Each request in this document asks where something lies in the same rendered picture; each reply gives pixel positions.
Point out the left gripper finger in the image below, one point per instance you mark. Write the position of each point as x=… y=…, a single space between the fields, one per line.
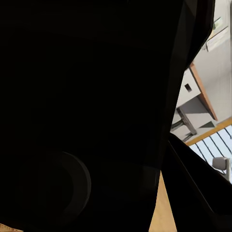
x=200 y=197

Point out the desk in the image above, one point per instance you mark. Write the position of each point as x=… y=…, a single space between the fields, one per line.
x=195 y=104

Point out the picture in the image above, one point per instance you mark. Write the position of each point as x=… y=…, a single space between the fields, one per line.
x=218 y=23

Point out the fixed window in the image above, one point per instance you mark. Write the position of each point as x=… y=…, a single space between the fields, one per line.
x=215 y=143

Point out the map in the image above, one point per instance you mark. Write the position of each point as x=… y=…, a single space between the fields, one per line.
x=219 y=39

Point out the digital camera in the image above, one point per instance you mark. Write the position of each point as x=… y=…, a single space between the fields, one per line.
x=88 y=91

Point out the taboret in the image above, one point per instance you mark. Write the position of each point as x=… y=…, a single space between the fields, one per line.
x=184 y=121

